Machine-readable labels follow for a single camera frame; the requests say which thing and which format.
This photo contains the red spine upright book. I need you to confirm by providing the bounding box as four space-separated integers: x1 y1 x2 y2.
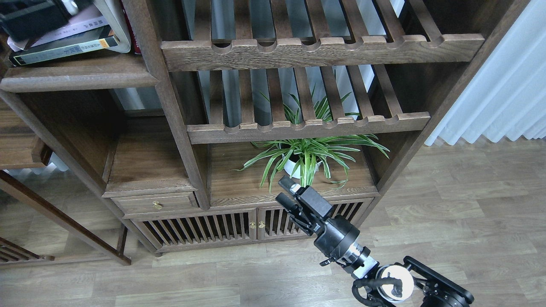
120 0 142 55

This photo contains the brass drawer knob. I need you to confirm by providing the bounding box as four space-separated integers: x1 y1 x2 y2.
153 201 163 210

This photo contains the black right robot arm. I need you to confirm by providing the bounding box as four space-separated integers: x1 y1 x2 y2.
276 176 474 307

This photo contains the white curtain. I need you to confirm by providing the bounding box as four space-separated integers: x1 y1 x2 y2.
425 0 546 146

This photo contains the dark wooden bookshelf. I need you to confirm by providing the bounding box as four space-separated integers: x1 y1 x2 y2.
1 0 529 253

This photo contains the white plant pot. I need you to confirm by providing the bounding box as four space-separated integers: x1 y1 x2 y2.
284 156 322 185

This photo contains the cream paged upright book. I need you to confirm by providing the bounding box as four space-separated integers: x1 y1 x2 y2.
94 0 131 53

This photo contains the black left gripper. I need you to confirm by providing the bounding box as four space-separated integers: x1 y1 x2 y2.
0 0 92 41

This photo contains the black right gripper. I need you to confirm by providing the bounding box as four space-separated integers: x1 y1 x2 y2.
275 176 361 261

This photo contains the white paperback book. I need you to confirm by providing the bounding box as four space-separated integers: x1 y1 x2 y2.
7 11 109 51

